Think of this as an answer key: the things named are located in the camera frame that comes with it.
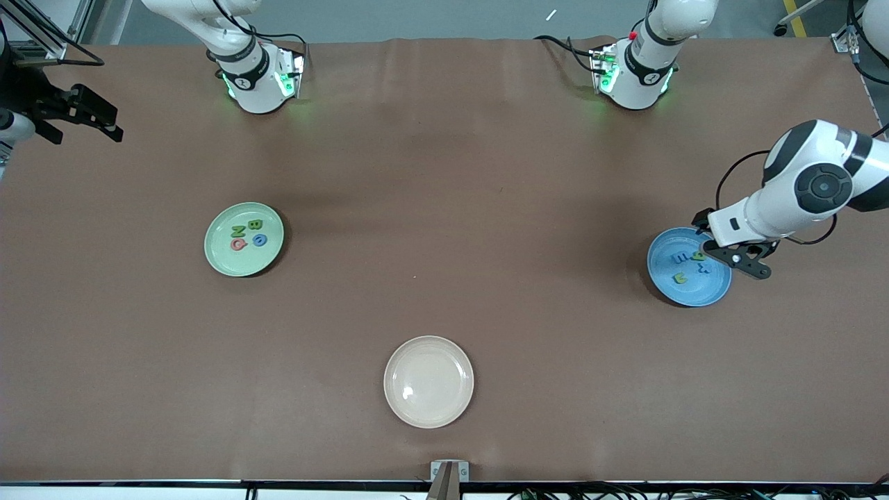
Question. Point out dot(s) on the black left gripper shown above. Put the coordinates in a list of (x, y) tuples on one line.
[(703, 220)]

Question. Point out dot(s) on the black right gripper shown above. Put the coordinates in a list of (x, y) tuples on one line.
[(29, 95)]

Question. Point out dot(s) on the green letter u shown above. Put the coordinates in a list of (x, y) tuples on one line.
[(680, 278)]

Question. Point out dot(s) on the green letter N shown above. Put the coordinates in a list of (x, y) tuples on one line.
[(238, 232)]

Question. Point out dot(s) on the pink letter Q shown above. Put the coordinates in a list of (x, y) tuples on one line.
[(238, 244)]

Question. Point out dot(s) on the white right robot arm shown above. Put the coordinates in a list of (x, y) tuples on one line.
[(257, 90)]

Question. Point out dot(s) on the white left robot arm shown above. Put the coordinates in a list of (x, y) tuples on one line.
[(764, 208)]

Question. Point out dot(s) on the blue plate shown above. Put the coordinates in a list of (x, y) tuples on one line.
[(694, 292)]

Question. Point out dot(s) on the light green plate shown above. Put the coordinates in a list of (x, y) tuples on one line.
[(233, 264)]

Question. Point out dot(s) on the brown table cover mat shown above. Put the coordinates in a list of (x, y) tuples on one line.
[(486, 312)]

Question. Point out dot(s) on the cream plate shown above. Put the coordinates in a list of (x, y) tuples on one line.
[(428, 382)]

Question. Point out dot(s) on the aluminium frame profile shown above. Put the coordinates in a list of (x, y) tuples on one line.
[(42, 14), (844, 43)]

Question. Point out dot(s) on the grey metal bracket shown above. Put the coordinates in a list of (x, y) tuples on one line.
[(437, 472)]

